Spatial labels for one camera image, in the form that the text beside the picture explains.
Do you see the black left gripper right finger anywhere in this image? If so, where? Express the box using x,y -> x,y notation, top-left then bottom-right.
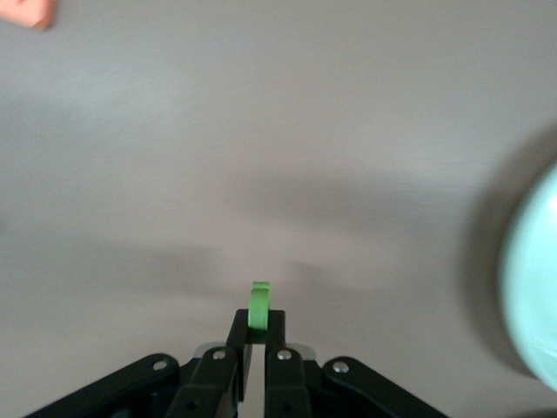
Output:
264,309 -> 449,418

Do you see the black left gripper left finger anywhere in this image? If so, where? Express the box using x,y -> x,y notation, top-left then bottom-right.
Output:
25,309 -> 254,418

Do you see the green foam letter P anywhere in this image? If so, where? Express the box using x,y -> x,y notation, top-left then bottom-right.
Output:
247,281 -> 272,343

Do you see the brown table cover sheet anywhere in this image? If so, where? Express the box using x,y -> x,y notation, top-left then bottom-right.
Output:
0,0 -> 557,418

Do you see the green round plate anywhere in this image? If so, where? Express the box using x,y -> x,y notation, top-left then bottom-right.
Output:
498,163 -> 557,391

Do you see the orange foam letter E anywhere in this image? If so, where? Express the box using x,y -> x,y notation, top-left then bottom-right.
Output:
0,0 -> 56,30

